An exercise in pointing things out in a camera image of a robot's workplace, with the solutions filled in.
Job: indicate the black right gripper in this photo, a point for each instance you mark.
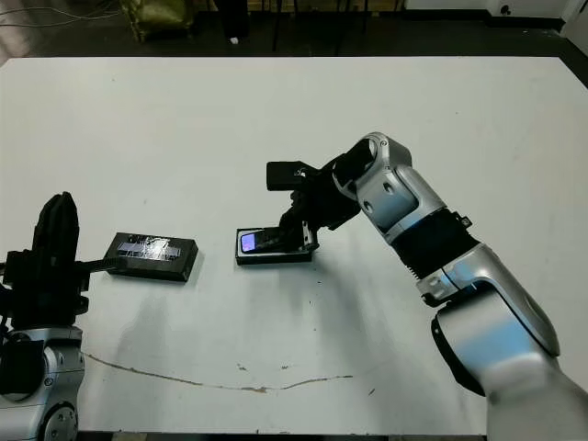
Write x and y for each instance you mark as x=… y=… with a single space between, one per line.
x=321 y=202

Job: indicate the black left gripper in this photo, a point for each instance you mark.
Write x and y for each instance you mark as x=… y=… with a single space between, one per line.
x=43 y=296

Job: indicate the black slim camera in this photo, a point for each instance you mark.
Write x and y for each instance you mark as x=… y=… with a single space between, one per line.
x=264 y=241

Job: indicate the black box lid silver print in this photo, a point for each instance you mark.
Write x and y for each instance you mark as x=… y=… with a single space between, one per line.
x=147 y=265

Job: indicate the black box white insert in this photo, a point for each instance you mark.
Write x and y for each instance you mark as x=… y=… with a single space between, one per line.
x=275 y=258

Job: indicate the small white floor object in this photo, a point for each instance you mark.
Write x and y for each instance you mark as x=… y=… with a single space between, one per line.
x=234 y=40

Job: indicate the green plastic bag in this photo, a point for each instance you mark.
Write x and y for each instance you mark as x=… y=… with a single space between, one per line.
x=158 y=18

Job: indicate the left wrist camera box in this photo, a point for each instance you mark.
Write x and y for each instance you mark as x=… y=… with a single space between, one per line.
x=54 y=241

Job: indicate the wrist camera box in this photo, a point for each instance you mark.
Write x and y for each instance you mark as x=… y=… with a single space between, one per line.
x=54 y=241
x=287 y=177

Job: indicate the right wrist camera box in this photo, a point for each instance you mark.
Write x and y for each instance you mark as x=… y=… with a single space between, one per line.
x=287 y=177

